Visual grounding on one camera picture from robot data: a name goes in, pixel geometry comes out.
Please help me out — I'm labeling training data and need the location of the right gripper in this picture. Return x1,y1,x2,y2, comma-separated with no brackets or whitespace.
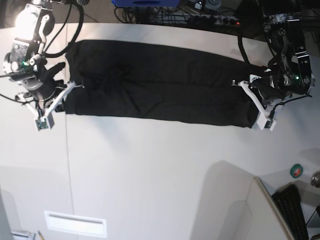
21,62,66,113

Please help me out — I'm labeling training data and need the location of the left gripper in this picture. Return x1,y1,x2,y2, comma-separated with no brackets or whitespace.
249,74,292,107

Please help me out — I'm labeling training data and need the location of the black t-shirt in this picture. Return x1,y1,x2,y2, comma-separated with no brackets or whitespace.
65,40,262,128

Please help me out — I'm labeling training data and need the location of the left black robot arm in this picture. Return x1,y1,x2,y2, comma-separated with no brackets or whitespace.
234,0,320,105

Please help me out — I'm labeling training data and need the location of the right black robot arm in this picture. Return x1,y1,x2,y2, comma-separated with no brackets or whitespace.
3,0,88,116

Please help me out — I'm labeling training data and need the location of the green tape roll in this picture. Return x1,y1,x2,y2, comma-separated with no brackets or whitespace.
289,163,304,179

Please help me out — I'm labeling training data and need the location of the black power strip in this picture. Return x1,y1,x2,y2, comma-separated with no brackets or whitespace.
186,14,242,28

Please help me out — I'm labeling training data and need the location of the silver round knob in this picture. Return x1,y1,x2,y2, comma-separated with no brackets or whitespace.
310,171,320,188

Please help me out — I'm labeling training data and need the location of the black keyboard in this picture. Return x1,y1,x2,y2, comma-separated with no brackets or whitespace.
272,184,309,240

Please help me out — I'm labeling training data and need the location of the blue box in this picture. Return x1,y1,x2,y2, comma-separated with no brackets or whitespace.
111,0,181,8

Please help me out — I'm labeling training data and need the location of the white desk divider panel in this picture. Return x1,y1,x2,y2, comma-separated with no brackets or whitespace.
246,177,294,240

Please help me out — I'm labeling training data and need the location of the pencil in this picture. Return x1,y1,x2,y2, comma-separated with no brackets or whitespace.
38,231,45,240

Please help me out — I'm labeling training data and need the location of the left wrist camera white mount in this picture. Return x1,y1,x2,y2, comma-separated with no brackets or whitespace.
231,77,283,131

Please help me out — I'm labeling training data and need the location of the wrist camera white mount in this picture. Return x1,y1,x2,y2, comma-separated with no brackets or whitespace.
16,81,85,132
231,77,283,131

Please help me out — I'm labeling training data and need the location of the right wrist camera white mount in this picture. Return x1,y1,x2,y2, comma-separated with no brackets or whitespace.
16,81,85,132

